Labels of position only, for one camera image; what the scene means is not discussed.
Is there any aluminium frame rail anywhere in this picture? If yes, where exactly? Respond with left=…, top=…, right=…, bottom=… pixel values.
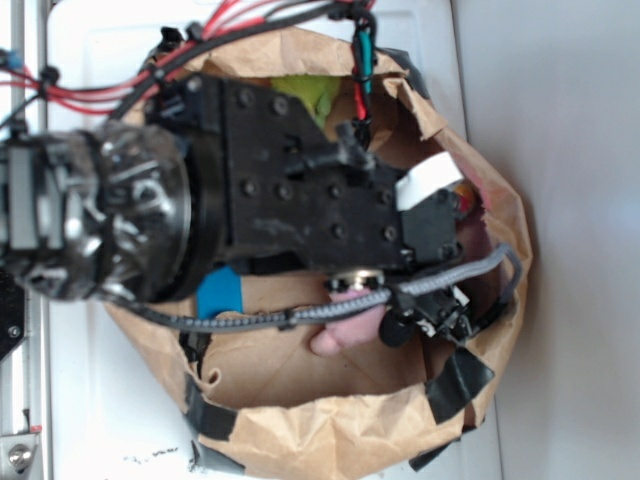
left=1, top=1, right=54, bottom=479

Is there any red wire bundle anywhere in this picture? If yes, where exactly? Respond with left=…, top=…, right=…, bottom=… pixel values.
left=0, top=0, right=351, bottom=116

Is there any pink plush toy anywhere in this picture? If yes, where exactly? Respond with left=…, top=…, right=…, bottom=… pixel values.
left=309, top=305, right=386, bottom=357

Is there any grey braided cable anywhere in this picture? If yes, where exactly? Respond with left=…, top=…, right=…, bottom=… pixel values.
left=107, top=243, right=524, bottom=334

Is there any brown paper bag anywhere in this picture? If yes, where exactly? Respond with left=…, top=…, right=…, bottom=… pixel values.
left=105, top=27, right=533, bottom=479

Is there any metal corner bracket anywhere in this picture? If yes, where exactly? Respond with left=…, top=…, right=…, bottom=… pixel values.
left=1, top=433, right=39, bottom=480

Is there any multicolored rope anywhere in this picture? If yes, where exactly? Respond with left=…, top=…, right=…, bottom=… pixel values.
left=452, top=182, right=476, bottom=216

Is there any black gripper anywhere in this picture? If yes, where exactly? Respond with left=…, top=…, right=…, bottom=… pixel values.
left=145, top=74, right=463, bottom=275

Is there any blue tape patch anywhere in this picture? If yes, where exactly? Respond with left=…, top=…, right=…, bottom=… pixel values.
left=196, top=266, right=243, bottom=318

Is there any green plush toy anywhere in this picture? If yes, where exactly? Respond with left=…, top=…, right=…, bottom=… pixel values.
left=270, top=75, right=341, bottom=129

